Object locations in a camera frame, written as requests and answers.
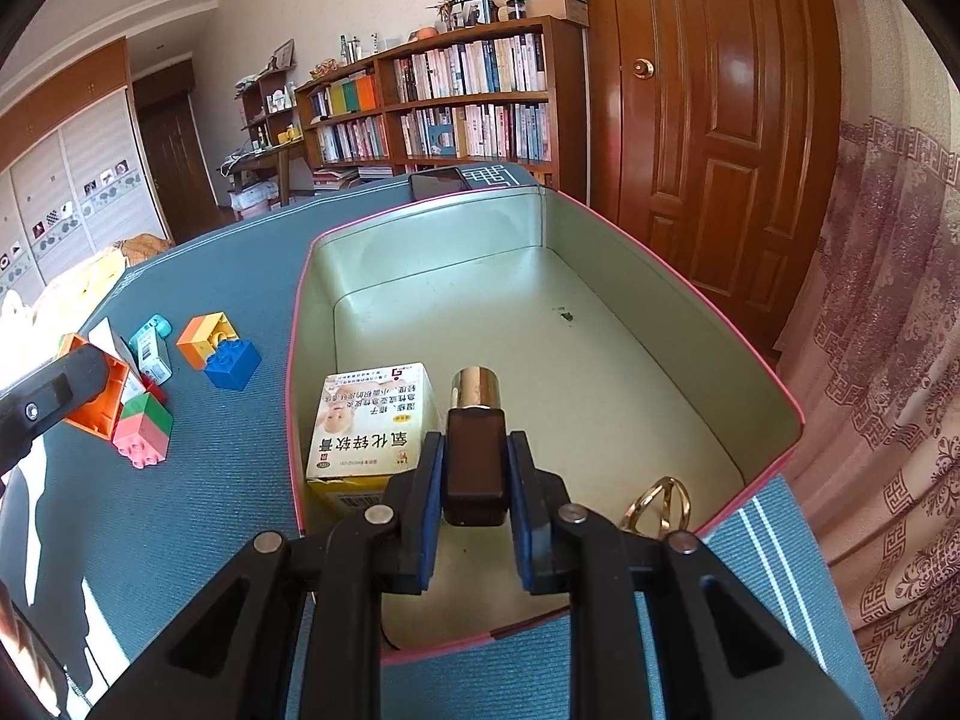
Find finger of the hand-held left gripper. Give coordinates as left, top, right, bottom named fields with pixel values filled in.
left=0, top=345, right=113, bottom=477

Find plain cardboard box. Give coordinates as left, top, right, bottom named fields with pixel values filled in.
left=525, top=0, right=590, bottom=22

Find pink patterned curtain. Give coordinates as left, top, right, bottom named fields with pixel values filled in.
left=776, top=0, right=960, bottom=720

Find rows of books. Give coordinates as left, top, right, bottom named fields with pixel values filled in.
left=309, top=34, right=552, bottom=188

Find orange and green toy block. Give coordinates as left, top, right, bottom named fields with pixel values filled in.
left=56, top=334, right=130, bottom=440

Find wardrobe with sliding doors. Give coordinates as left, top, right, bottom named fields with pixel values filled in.
left=0, top=37, right=173, bottom=316

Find small teal box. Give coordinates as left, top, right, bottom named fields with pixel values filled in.
left=129, top=313, right=175, bottom=383

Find small wooden shelf unit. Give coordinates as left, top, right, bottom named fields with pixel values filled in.
left=236, top=64, right=305, bottom=166

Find pink rimmed metal tin box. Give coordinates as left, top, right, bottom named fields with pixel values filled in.
left=286, top=186, right=805, bottom=667

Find brown wooden door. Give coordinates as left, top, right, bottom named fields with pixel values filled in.
left=574, top=0, right=841, bottom=346

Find dark wooden door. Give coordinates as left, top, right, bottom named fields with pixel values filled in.
left=133, top=60, right=226, bottom=241

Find pink and green toy block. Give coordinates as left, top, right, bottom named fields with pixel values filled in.
left=112, top=391, right=173, bottom=470

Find orange and yellow toy block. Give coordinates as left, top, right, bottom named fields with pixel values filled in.
left=176, top=311, right=239, bottom=371

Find wooden bookshelf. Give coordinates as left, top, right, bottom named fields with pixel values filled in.
left=294, top=15, right=587, bottom=200

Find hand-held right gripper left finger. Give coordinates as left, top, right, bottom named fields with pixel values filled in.
left=88, top=431, right=447, bottom=720

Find black smartphone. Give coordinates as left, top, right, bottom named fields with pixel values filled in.
left=409, top=167, right=472, bottom=202

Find blue toy block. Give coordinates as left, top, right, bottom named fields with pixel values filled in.
left=202, top=340, right=262, bottom=391

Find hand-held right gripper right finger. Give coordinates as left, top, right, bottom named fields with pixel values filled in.
left=506, top=429, right=863, bottom=720

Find yellow and white medicine box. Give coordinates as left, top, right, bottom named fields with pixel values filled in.
left=306, top=362, right=443, bottom=533

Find brown bottle with gold cap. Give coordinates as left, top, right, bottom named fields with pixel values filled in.
left=442, top=367, right=515, bottom=527

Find gold metal ring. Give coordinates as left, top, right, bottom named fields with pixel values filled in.
left=621, top=476, right=692, bottom=541

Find wooden side desk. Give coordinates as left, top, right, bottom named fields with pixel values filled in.
left=225, top=139, right=308, bottom=211

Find yellow blanket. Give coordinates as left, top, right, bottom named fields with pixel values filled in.
left=0, top=236, right=177, bottom=391

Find white box with red end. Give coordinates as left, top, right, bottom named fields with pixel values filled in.
left=88, top=317, right=147, bottom=402

